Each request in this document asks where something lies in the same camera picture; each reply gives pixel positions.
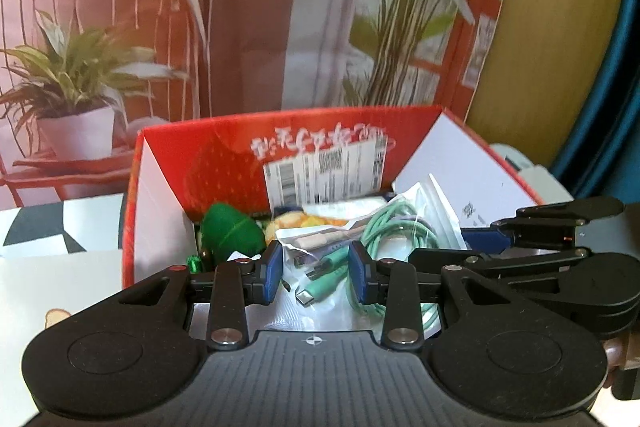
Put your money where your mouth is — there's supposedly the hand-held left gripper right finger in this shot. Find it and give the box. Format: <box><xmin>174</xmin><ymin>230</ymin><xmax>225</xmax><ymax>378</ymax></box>
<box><xmin>348</xmin><ymin>241</ymin><xmax>526</xmax><ymax>352</ymax></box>

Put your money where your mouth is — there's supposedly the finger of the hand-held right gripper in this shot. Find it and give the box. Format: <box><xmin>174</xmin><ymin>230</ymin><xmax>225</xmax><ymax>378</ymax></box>
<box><xmin>460</xmin><ymin>196</ymin><xmax>626</xmax><ymax>254</ymax></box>
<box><xmin>407</xmin><ymin>247</ymin><xmax>593</xmax><ymax>281</ymax></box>

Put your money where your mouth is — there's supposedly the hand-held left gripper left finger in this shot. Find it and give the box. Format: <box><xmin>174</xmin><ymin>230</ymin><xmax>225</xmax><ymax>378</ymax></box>
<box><xmin>117</xmin><ymin>241</ymin><xmax>284</xmax><ymax>352</ymax></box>

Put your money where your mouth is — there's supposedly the mint green charging cable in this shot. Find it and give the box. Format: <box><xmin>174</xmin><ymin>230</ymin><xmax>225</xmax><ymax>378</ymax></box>
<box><xmin>296</xmin><ymin>199</ymin><xmax>442</xmax><ymax>344</ymax></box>

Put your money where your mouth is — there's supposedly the green plush toy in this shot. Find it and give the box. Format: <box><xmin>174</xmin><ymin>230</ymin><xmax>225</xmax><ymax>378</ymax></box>
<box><xmin>200</xmin><ymin>203</ymin><xmax>266</xmax><ymax>266</ymax></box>

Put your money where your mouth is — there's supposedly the bagged mint green cable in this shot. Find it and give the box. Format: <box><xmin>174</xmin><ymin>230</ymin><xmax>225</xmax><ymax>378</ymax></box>
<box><xmin>274</xmin><ymin>176</ymin><xmax>472</xmax><ymax>344</ymax></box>

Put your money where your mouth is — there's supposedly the red strawberry cardboard box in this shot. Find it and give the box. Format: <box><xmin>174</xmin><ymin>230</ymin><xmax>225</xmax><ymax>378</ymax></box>
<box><xmin>121</xmin><ymin>105</ymin><xmax>543</xmax><ymax>304</ymax></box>

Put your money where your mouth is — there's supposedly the person's right hand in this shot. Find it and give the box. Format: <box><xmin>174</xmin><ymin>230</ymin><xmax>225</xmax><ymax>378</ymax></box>
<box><xmin>602</xmin><ymin>338</ymin><xmax>626</xmax><ymax>390</ymax></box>

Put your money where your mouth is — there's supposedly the patterned tablecloth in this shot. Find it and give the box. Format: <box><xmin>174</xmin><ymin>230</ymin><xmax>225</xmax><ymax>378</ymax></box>
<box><xmin>0</xmin><ymin>143</ymin><xmax>576</xmax><ymax>426</ymax></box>

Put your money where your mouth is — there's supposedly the printed room backdrop cloth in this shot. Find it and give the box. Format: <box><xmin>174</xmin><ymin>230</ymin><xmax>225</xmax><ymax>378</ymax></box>
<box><xmin>0</xmin><ymin>0</ymin><xmax>523</xmax><ymax>214</ymax></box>

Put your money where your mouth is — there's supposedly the beige charging cable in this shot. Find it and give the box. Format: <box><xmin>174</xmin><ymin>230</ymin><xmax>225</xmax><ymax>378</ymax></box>
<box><xmin>292</xmin><ymin>231</ymin><xmax>353</xmax><ymax>269</ymax></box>

